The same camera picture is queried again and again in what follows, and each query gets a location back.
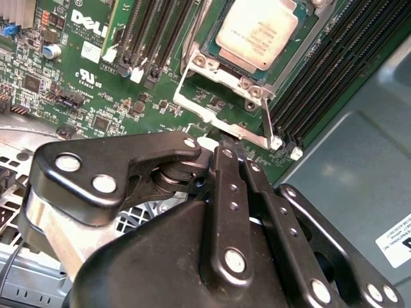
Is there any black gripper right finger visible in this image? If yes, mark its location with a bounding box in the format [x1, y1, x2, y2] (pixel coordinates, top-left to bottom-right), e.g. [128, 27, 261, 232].
[236, 141, 406, 308]

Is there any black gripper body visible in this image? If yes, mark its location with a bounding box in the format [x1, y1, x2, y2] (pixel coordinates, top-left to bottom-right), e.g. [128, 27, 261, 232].
[66, 199, 311, 308]

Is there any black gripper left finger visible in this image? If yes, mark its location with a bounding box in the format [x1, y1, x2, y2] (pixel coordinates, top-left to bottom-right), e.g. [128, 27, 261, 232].
[17, 130, 257, 295]

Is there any metal socket cover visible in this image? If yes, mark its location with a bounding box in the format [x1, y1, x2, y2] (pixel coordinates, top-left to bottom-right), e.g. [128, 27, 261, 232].
[173, 43, 279, 150]

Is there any metal locking lever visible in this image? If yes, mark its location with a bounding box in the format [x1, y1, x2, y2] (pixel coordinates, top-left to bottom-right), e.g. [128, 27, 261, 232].
[180, 0, 210, 70]

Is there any silver CPU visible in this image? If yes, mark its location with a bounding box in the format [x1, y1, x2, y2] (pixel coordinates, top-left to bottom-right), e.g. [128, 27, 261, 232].
[202, 0, 319, 88]

